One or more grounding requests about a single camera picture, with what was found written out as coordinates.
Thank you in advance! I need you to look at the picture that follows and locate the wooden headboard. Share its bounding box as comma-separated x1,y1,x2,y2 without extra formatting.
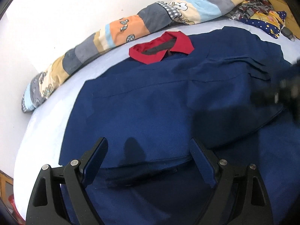
196,0,296,40

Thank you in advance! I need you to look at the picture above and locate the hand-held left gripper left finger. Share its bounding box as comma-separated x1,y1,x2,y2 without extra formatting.
25,137,109,225

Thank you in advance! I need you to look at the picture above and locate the patchwork quilt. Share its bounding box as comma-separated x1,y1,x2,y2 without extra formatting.
22,0,248,113

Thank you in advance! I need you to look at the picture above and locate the blue star-print cloth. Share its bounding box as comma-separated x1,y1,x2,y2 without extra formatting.
239,10,287,39

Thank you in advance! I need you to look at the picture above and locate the small grey object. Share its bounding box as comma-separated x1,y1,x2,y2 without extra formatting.
281,28,296,41

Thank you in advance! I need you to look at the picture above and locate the red object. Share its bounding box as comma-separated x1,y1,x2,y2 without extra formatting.
8,193,23,218

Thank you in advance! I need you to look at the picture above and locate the grey and red patterned cloth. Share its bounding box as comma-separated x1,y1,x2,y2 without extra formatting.
226,0,276,21

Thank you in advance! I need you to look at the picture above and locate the navy shirt with red collar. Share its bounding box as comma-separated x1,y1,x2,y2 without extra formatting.
58,26,296,225

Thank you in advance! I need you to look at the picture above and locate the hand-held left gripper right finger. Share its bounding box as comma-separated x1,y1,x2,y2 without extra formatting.
190,138,274,225

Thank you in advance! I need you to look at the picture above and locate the light blue bed sheet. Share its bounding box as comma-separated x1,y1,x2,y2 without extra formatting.
13,17,300,218

